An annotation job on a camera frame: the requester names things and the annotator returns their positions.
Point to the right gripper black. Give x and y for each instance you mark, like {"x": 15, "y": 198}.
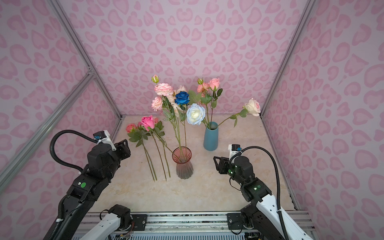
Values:
{"x": 224, "y": 162}

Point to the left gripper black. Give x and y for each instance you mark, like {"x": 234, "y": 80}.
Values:
{"x": 121, "y": 147}

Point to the teal ceramic vase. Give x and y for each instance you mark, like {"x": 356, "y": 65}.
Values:
{"x": 211, "y": 138}

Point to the dark red glass vase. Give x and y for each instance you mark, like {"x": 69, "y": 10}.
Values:
{"x": 182, "y": 157}

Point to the light blue white rose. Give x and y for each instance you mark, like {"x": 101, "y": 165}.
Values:
{"x": 196, "y": 115}

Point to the large peach pink rose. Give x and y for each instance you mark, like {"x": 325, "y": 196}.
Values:
{"x": 252, "y": 107}

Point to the peach spray rose branch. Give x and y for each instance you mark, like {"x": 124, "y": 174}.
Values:
{"x": 175, "y": 107}

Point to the pink peony flower stem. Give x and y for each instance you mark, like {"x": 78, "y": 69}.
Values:
{"x": 161, "y": 103}

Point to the pink spray rose branch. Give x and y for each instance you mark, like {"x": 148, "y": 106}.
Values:
{"x": 210, "y": 92}

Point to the dark blue small flower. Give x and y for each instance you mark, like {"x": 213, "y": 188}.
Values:
{"x": 182, "y": 101}

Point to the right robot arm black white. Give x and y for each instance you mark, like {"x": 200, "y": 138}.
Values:
{"x": 262, "y": 212}

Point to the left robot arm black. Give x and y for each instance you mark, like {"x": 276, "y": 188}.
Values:
{"x": 103, "y": 162}

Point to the magenta rose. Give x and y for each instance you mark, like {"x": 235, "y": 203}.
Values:
{"x": 153, "y": 127}

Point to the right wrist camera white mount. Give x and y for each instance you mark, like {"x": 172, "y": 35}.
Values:
{"x": 234, "y": 149}

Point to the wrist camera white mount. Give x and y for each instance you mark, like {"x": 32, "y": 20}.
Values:
{"x": 234, "y": 149}
{"x": 104, "y": 137}

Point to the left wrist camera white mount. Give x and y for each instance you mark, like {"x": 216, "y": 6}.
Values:
{"x": 104, "y": 137}

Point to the aluminium rail base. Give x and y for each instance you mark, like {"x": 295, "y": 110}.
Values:
{"x": 187, "y": 226}

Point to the aluminium diagonal frame bar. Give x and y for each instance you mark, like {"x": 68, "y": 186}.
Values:
{"x": 20, "y": 159}

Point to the aluminium corner frame post left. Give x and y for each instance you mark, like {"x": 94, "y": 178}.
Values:
{"x": 64, "y": 20}

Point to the aluminium corner frame post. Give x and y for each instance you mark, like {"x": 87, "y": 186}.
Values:
{"x": 309, "y": 8}
{"x": 64, "y": 20}

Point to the aluminium corner frame post right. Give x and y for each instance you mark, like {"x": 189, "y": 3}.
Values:
{"x": 309, "y": 8}

